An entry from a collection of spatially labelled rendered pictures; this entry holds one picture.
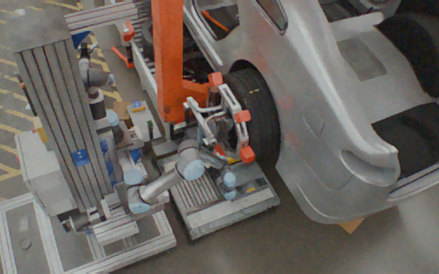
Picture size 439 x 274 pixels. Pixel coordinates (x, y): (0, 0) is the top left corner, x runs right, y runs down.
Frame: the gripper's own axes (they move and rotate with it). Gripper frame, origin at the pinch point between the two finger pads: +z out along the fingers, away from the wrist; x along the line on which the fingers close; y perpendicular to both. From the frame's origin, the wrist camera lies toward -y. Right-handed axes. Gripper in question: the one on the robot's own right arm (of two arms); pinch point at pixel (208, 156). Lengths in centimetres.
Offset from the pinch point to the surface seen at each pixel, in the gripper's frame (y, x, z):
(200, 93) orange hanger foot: -9, -23, 64
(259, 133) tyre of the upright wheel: 18.1, -33.0, -7.4
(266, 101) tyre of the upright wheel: 32, -44, 7
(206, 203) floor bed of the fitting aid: -75, -4, 2
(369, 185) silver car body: 55, -52, -82
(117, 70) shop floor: -83, 19, 190
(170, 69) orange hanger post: 28, 4, 61
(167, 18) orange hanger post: 73, 5, 61
